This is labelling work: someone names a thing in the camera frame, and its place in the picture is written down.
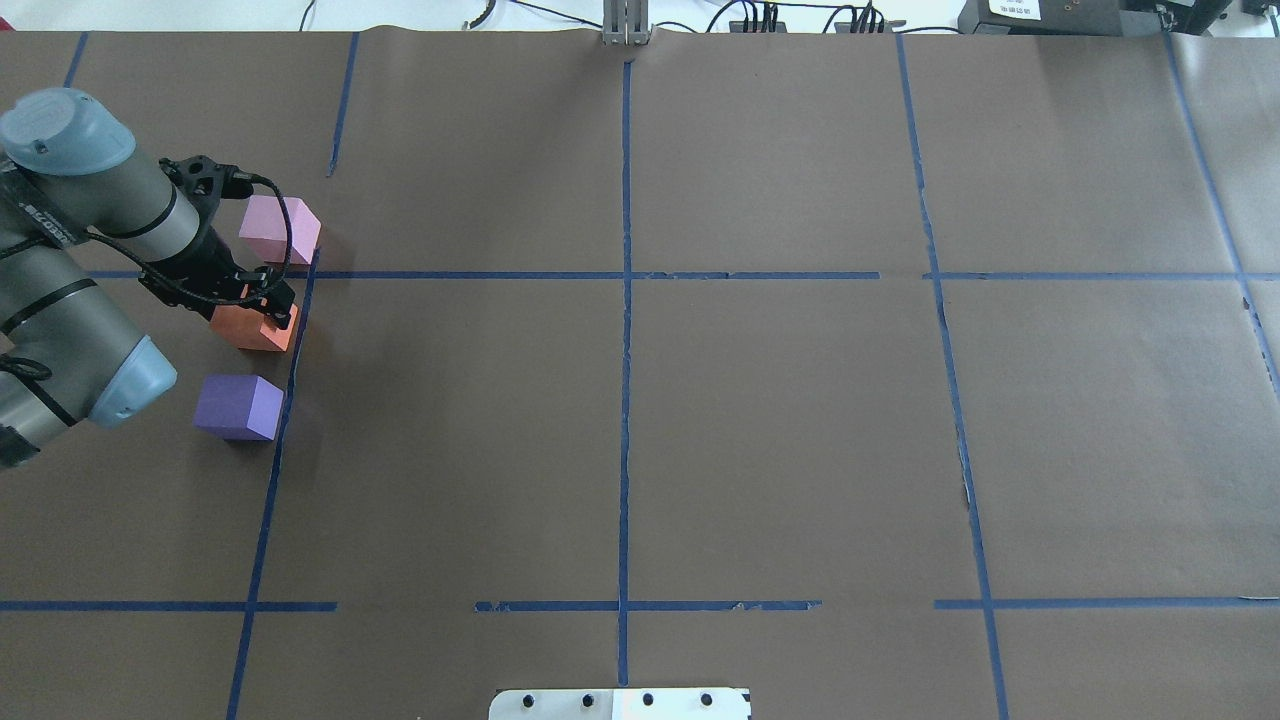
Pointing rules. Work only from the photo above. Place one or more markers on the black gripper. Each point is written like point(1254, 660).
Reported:
point(196, 263)

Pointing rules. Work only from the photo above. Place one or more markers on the orange foam cube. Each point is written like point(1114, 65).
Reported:
point(246, 329)

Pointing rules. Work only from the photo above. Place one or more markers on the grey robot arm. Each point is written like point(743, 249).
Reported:
point(74, 174)

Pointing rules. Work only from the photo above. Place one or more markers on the pink foam cube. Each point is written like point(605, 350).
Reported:
point(269, 231)

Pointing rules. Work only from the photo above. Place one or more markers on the purple foam cube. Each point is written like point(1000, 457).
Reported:
point(239, 408)

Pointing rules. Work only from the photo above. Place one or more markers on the black power strip left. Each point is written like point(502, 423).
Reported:
point(757, 19)

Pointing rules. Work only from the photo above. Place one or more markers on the black power strip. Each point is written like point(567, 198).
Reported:
point(757, 19)
point(866, 19)

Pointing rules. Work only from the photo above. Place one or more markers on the black power strip right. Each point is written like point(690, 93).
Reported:
point(866, 19)

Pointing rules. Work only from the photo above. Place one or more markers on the brown paper table cover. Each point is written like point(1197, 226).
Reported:
point(913, 378)

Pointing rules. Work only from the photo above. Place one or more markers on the black electronics box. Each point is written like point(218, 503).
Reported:
point(1088, 18)

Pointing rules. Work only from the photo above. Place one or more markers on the grey metal camera post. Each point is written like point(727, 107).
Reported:
point(626, 23)

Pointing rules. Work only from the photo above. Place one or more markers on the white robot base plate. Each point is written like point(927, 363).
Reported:
point(623, 703)

